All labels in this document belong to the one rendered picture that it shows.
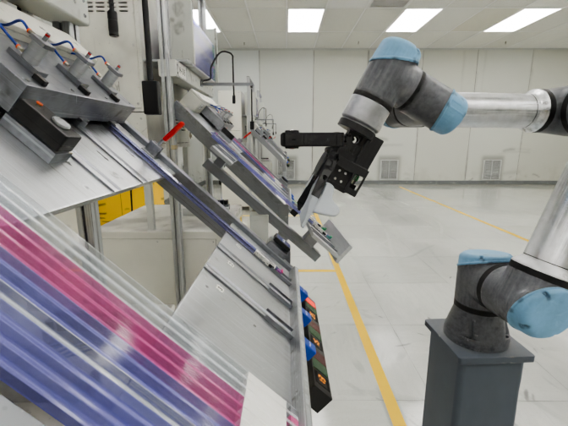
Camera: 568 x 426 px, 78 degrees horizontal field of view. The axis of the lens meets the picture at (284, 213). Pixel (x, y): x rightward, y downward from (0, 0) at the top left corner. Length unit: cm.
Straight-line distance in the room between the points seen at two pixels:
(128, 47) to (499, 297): 162
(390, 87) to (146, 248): 144
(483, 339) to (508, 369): 10
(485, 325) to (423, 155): 796
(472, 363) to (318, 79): 774
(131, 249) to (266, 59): 701
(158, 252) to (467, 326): 135
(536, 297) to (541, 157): 937
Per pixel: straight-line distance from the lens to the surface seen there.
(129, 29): 181
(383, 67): 65
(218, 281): 58
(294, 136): 63
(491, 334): 101
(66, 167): 58
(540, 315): 86
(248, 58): 847
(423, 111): 68
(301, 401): 49
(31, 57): 66
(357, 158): 65
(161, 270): 184
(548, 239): 87
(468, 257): 96
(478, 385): 105
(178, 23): 186
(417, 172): 885
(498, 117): 91
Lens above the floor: 105
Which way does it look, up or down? 12 degrees down
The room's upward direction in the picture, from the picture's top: straight up
